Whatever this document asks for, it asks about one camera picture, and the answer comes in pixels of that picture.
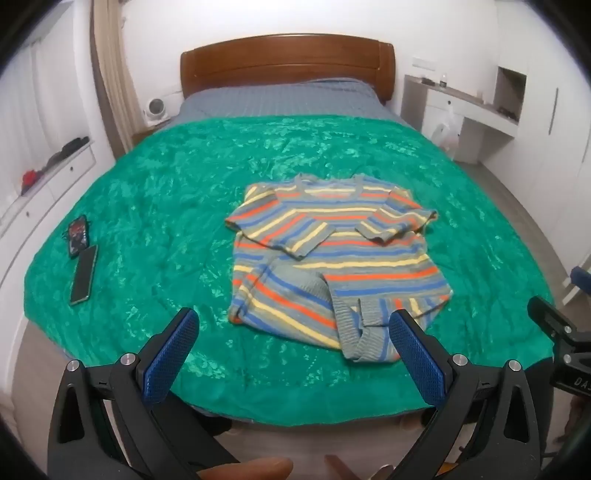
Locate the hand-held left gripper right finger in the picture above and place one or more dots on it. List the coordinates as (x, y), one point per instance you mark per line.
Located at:
(418, 355)

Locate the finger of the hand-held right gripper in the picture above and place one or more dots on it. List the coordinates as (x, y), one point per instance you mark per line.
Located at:
(549, 316)

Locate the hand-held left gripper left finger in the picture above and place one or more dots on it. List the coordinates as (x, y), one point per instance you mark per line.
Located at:
(168, 355)

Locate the striped knit sweater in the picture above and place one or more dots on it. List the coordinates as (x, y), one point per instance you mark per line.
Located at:
(341, 258)

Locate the person's left hand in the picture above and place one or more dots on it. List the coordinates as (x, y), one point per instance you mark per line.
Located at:
(249, 468)

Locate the dark phone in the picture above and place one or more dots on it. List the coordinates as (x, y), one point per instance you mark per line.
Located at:
(84, 274)

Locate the phone with patterned case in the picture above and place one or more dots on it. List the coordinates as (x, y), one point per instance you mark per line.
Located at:
(78, 235)

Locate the green blanket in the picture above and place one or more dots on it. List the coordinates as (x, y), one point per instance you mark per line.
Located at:
(152, 198)

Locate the white drawer cabinet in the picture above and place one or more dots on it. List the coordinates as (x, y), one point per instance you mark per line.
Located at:
(55, 184)

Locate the wooden nightstand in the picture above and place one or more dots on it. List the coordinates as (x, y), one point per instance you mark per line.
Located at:
(143, 135)

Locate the red object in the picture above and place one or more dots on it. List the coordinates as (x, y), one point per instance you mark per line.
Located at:
(30, 180)

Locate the white wardrobe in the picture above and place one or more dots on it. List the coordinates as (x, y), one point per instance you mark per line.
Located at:
(549, 92)

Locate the white desk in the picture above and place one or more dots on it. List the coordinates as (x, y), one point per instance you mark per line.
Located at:
(466, 104)

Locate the black object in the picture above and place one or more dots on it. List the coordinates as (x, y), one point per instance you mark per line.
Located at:
(69, 147)

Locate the white round fan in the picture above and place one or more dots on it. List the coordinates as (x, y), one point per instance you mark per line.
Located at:
(156, 110)

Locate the bed with grey sheet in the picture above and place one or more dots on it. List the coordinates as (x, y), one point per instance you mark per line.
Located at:
(277, 99)

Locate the beige curtain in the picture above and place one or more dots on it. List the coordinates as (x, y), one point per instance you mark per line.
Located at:
(113, 74)

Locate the wooden headboard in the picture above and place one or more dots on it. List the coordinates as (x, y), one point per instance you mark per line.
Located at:
(286, 60)

